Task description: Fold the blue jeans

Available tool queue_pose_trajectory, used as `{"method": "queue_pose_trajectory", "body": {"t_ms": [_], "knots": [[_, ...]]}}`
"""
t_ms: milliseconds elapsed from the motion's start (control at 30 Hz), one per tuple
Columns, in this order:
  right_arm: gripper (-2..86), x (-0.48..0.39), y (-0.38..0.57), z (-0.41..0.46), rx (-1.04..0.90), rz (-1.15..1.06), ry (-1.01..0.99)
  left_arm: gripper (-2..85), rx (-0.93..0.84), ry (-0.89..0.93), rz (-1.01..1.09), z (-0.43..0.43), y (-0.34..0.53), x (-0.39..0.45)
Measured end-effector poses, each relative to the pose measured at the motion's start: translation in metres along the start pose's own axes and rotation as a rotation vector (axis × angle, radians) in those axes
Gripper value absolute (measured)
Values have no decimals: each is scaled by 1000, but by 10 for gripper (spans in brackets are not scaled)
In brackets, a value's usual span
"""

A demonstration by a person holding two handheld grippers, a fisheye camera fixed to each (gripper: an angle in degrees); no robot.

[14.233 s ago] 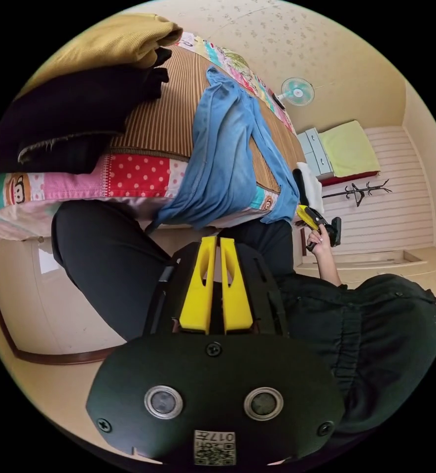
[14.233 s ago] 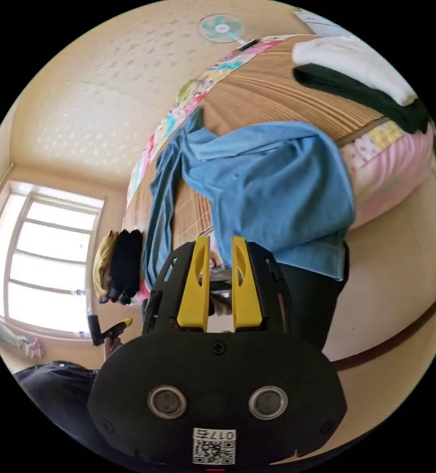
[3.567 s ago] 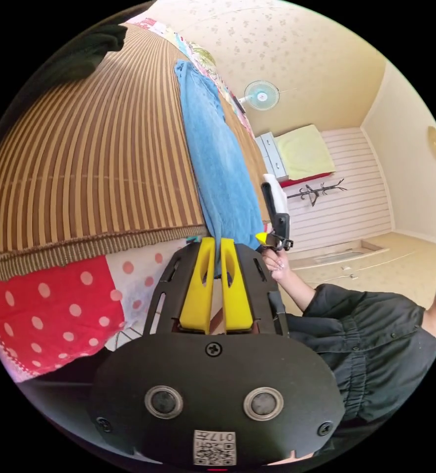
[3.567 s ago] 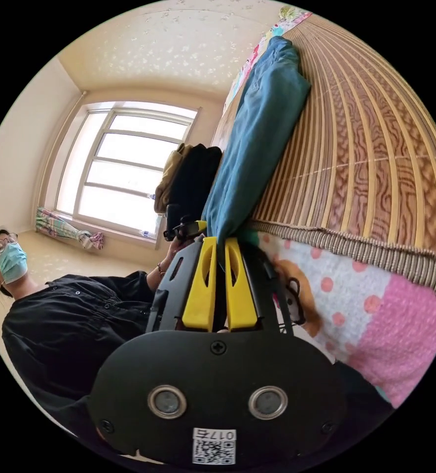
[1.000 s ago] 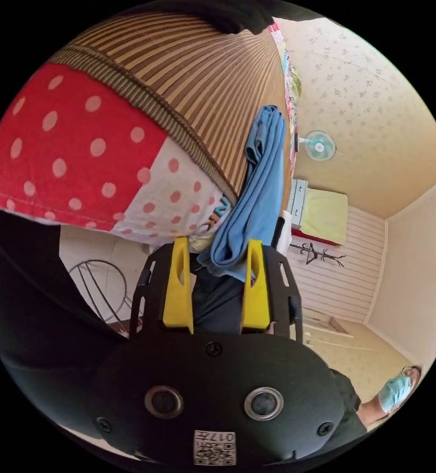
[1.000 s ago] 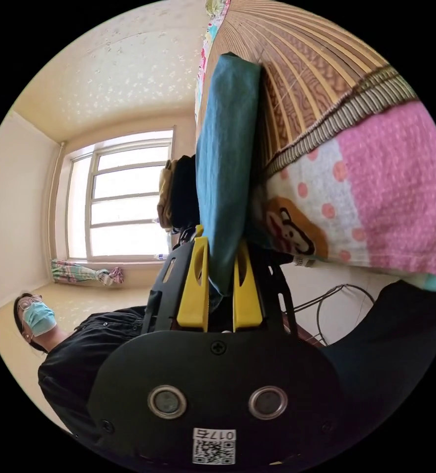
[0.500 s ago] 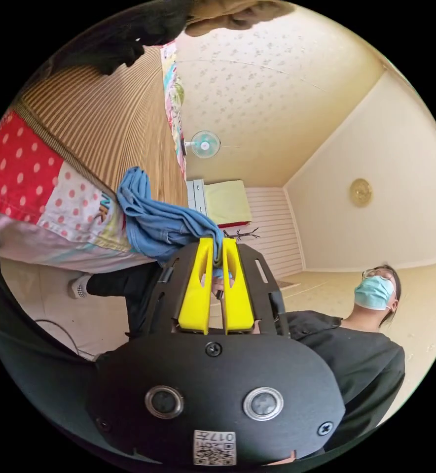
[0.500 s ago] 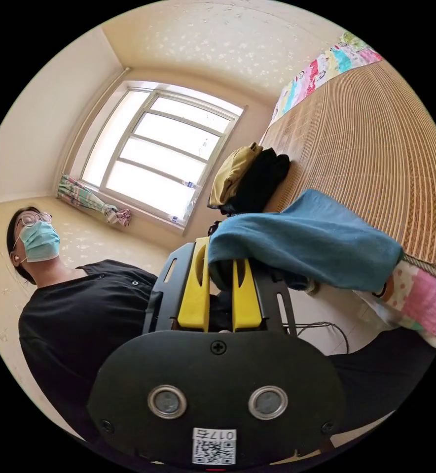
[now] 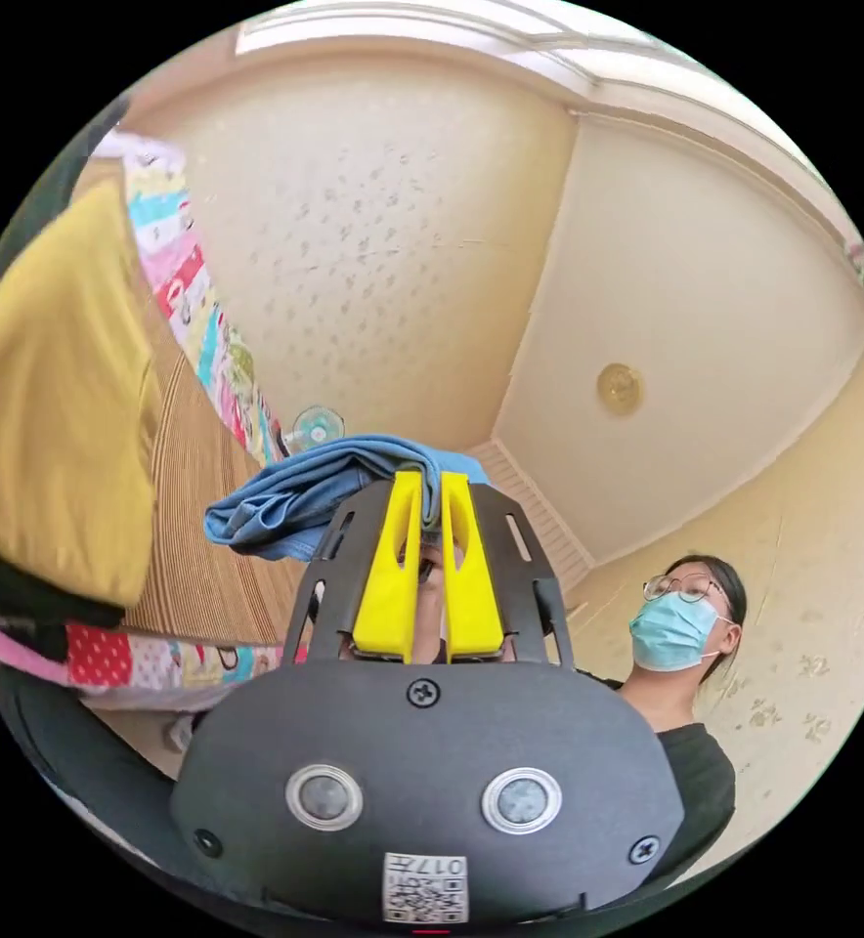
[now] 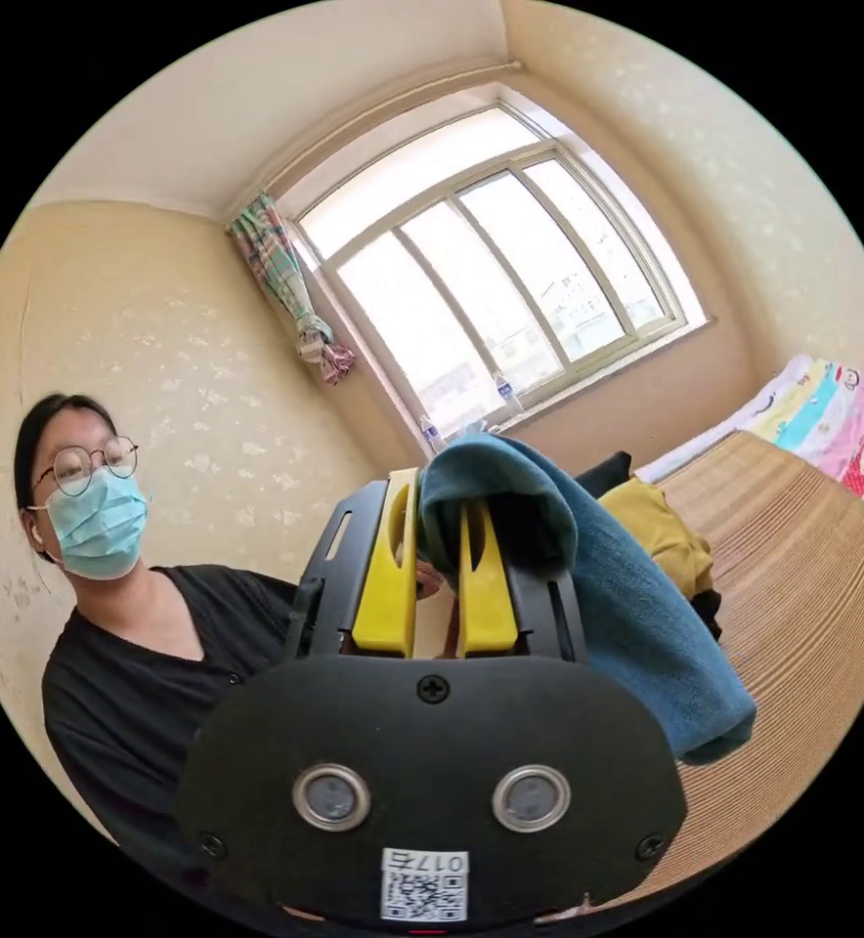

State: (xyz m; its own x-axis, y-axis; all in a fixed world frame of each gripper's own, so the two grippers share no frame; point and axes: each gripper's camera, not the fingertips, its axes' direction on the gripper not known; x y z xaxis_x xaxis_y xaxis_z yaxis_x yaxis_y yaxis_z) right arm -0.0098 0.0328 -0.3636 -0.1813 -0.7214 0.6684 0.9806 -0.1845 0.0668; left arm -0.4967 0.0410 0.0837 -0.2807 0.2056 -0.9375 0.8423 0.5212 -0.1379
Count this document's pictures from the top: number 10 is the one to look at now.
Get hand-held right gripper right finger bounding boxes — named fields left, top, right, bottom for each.
left=458, top=503, right=520, bottom=656

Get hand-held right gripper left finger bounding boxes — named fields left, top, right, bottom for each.
left=351, top=467, right=421, bottom=655

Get blue jeans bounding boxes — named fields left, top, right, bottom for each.
left=416, top=432, right=758, bottom=768

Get person's right hand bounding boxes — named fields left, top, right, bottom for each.
left=539, top=893, right=599, bottom=926

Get pile of clothes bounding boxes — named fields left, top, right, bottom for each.
left=575, top=450, right=723, bottom=643

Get person's body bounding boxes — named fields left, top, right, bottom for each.
left=12, top=393, right=318, bottom=880

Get bed with woven mat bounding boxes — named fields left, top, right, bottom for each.
left=534, top=428, right=864, bottom=912

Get plaid curtain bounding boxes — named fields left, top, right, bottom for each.
left=228, top=192, right=357, bottom=387

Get window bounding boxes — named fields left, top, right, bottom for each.
left=278, top=101, right=710, bottom=449

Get folded colourful printed quilt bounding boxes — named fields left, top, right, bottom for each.
left=633, top=354, right=864, bottom=537

